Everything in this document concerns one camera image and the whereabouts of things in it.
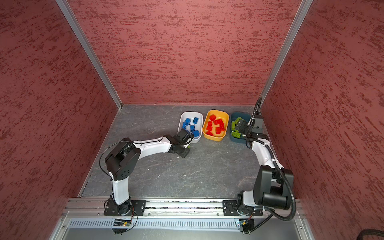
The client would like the blue lego cube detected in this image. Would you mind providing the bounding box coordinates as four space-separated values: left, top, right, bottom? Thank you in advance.
192 130 200 138

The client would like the red lego plate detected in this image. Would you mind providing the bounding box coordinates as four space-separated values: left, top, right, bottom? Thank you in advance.
213 119 224 126

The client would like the large blue lego brick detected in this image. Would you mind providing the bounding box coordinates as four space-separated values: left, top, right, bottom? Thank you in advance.
183 118 191 129

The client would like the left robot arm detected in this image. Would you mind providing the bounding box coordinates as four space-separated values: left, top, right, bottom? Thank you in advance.
105 129 194 210

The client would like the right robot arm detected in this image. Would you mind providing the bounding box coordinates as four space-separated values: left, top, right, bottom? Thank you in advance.
235 115 296 215

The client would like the teal plastic bin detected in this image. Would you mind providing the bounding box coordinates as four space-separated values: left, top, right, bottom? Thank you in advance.
230 112 252 144

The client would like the white plastic bin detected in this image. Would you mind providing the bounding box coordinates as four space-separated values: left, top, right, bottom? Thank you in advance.
178 112 204 144

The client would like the yellow plastic bin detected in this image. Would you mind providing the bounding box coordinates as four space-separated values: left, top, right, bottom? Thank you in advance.
203 110 230 142

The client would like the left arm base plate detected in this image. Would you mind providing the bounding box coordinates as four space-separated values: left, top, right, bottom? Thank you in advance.
104 198 147 217

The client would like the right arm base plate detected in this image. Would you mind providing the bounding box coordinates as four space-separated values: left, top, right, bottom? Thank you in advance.
222 200 263 217

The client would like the aluminium front rail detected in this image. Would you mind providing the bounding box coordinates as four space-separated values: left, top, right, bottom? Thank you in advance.
64 197 304 218

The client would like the right corner aluminium post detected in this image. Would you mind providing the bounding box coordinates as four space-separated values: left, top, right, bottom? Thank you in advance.
260 0 313 106

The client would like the corner aluminium post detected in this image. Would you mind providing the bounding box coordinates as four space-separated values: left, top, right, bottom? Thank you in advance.
260 0 313 106
56 0 124 111

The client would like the left corner aluminium post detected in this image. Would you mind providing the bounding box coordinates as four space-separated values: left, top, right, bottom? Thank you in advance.
56 0 124 111

